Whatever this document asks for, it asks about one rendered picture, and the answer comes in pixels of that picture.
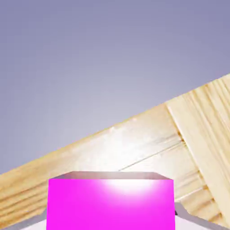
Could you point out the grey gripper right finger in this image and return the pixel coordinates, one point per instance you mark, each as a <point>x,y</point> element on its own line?
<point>190,222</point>

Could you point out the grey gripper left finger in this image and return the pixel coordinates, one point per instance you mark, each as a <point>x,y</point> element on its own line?
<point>34,223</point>

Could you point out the small magenta cube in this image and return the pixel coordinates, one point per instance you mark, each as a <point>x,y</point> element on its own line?
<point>110,204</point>

